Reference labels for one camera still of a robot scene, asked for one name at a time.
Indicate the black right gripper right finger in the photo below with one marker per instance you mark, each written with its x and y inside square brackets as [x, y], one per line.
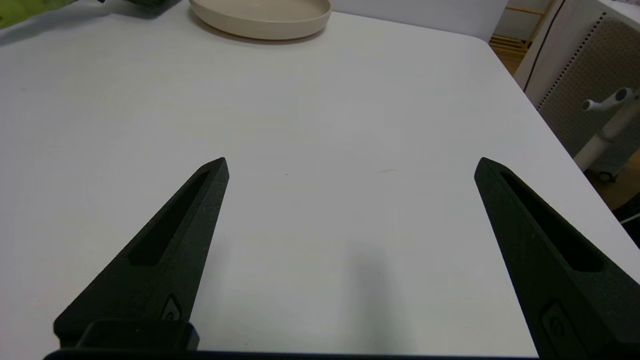
[550, 280]

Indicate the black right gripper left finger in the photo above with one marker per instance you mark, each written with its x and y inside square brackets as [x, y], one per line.
[165, 260]

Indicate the white side table leg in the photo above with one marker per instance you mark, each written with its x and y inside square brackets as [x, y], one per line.
[607, 135]

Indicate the white pegboard partition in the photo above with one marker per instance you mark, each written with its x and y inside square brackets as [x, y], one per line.
[575, 70]

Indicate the wooden shelf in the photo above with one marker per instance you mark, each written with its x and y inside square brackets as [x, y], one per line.
[515, 45]

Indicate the beige round plate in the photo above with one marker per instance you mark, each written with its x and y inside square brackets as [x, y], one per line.
[260, 20]

